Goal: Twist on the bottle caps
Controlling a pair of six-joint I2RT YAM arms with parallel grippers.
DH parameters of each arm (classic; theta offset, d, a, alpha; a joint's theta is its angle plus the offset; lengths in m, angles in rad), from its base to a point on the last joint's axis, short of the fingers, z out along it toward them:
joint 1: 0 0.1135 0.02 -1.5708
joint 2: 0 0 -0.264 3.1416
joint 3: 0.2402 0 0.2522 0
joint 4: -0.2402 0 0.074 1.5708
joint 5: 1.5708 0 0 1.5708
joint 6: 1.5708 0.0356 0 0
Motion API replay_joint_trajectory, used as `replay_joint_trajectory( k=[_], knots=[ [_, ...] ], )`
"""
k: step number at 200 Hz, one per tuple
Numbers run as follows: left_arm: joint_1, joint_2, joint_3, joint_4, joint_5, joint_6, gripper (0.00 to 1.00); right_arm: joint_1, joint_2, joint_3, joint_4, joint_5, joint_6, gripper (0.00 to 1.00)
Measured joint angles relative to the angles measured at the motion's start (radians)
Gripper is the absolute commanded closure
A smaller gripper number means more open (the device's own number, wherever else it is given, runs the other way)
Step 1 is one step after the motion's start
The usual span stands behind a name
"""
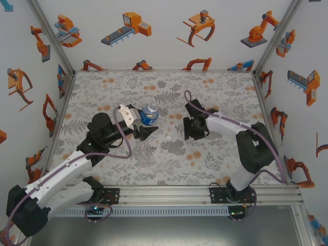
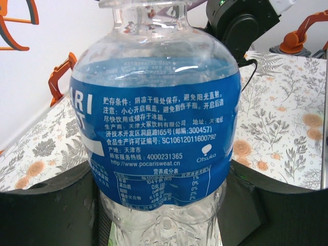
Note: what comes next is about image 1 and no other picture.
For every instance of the blue label plastic bottle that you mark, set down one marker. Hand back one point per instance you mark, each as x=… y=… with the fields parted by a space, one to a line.
x=150 y=118

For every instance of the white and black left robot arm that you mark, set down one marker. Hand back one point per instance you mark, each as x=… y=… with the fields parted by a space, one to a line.
x=64 y=169

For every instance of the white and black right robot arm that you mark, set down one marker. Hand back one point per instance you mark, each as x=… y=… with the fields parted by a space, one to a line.
x=225 y=126

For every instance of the small circuit board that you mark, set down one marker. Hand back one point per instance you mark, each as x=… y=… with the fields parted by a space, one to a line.
x=236 y=212
x=94 y=208

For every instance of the aluminium table side rail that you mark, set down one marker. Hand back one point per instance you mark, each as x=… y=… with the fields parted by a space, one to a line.
x=58 y=128
x=262 y=102

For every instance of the aluminium table rear rail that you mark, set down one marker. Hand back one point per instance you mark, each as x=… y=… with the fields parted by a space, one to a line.
x=164 y=70

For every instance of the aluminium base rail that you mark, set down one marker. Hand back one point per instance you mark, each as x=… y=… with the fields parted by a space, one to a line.
x=166 y=194

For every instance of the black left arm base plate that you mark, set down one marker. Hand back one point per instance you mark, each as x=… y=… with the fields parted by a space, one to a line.
x=112 y=196

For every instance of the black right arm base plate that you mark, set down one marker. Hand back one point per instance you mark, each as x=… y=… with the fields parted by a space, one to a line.
x=215 y=196

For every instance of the aluminium frame post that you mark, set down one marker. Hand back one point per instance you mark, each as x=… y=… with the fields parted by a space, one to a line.
x=278 y=34
x=51 y=36
x=301 y=225

